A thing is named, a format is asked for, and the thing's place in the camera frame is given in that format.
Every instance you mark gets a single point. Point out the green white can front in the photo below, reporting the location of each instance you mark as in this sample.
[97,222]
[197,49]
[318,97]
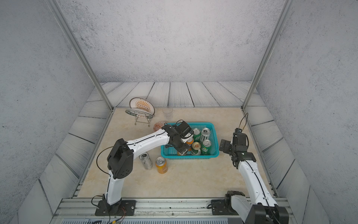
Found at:
[196,148]

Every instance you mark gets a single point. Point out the orange Fanta can middle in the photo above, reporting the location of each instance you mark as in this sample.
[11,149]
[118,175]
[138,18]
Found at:
[190,142]

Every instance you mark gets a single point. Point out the green can back row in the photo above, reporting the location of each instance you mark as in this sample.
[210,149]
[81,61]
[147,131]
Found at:
[197,134]

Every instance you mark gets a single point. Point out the green rimmed plate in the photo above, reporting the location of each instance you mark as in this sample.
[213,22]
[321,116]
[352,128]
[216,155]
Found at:
[139,113]

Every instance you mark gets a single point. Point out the clear glass cup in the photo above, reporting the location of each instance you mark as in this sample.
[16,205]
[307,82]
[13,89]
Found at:
[168,113]

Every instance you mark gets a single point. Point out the orange patterned bowl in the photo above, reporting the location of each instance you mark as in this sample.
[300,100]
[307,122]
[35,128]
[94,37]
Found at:
[157,126]

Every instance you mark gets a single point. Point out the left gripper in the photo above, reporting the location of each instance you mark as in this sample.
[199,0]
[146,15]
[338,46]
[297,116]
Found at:
[184,149]

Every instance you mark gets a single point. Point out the silver white soda can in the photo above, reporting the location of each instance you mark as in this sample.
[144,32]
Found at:
[146,161]

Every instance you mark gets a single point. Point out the left aluminium frame post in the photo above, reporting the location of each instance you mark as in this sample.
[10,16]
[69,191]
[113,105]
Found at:
[58,15]

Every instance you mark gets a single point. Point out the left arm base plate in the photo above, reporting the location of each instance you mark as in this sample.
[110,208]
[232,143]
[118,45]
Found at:
[121,208]

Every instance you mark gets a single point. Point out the aluminium front rail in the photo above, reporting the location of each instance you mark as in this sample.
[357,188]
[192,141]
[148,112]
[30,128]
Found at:
[148,210]

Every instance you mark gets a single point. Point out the metal wire plate stand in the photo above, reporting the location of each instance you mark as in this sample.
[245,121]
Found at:
[143,119]

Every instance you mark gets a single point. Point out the teal plastic basket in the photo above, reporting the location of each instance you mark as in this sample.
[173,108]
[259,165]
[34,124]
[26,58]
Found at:
[171,152]

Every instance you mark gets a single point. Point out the aluminium frame post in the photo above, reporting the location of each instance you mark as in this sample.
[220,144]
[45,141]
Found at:
[58,15]
[270,47]

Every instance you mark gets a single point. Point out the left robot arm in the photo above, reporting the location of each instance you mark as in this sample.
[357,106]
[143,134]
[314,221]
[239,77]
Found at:
[123,153]

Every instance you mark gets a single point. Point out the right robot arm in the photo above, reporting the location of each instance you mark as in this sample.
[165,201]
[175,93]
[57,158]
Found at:
[262,207]

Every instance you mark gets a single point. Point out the orange soda can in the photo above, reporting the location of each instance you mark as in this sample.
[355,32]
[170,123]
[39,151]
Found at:
[161,165]

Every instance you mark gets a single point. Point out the upright sunburst plate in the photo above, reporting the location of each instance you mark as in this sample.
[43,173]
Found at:
[143,104]

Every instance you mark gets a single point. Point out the right aluminium frame post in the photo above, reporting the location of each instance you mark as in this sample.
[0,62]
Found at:
[270,47]

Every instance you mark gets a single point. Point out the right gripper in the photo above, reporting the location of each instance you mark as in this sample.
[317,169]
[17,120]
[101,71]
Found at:
[228,144]

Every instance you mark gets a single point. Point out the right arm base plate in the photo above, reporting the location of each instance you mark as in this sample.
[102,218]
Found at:
[220,207]

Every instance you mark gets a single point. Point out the green Sprite can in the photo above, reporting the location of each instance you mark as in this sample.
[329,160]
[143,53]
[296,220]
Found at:
[206,146]

